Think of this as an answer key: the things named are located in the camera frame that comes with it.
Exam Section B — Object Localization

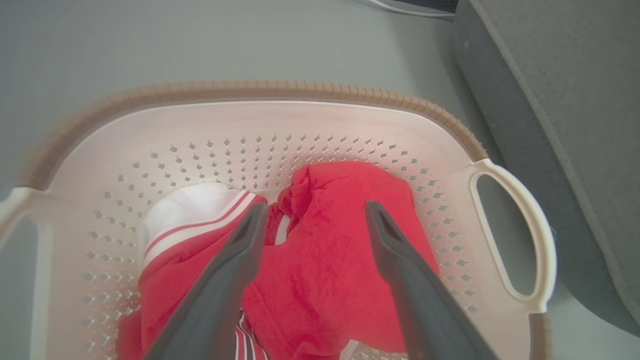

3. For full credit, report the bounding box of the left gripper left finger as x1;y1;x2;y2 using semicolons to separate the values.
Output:
144;202;269;360

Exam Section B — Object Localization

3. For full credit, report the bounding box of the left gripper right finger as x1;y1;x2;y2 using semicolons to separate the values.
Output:
364;200;501;360

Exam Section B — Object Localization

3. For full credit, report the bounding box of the red white basketball jersey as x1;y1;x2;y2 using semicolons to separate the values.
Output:
116;182;296;360

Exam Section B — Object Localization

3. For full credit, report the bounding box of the plain red t-shirt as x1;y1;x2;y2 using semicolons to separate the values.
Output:
242;161;441;357

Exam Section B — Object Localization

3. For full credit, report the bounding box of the cream perforated laundry basket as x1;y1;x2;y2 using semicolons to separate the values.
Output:
0;80;557;360

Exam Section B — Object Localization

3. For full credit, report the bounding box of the grey fabric sofa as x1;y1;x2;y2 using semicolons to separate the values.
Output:
454;0;640;338

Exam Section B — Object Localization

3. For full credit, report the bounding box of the white floor cable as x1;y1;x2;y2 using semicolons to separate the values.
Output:
367;0;456;20

